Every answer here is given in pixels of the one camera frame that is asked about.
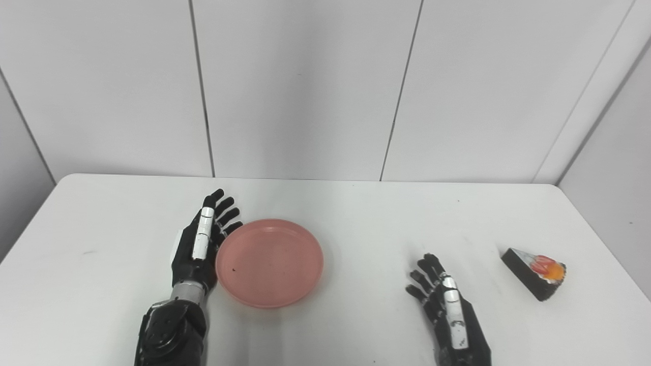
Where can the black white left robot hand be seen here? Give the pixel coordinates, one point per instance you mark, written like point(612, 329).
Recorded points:
point(196, 254)

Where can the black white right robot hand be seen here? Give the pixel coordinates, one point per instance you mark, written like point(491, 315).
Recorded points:
point(455, 325)

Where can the chocolate cake slice with fruit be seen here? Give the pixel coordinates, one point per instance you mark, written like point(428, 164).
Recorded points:
point(531, 277)

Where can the pink round plate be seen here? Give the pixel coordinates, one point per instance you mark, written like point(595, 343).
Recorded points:
point(269, 264)

